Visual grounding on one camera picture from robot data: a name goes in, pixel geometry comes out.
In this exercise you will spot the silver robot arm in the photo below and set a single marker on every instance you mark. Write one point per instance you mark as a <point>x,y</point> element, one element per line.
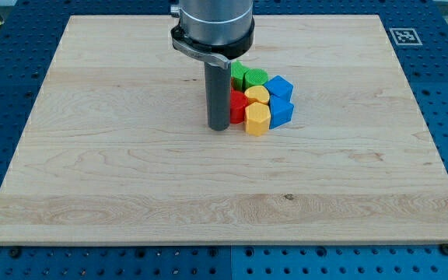
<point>213,31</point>

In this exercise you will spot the red round block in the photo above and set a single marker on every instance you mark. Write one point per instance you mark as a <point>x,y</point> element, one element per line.
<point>238,103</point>

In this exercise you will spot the yellow hexagon block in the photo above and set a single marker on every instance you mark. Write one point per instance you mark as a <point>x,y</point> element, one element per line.
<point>257,119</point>

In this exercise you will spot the yellow heart block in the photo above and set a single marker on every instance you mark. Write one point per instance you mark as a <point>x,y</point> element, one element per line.
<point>257,94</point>

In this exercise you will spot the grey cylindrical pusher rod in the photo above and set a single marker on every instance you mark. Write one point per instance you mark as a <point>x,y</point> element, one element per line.
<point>218,89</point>

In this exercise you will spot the blue cube block lower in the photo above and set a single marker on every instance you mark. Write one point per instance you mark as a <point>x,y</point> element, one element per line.
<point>281,111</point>

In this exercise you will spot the blue cube block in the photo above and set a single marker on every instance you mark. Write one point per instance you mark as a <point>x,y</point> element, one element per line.
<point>280,87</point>
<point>281,111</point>

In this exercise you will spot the green cylinder block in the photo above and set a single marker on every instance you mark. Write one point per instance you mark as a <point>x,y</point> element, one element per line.
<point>255,77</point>

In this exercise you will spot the green star block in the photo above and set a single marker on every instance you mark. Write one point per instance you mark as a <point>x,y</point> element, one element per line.
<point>238,72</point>

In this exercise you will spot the blue cube block upper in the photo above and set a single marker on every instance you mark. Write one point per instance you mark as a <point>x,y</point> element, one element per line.
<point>280,87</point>

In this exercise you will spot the light wooden board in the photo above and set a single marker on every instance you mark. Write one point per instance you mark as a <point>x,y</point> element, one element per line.
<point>117,150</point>

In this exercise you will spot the white fiducial marker tag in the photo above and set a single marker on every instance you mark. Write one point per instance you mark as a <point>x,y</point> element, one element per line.
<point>405,36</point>

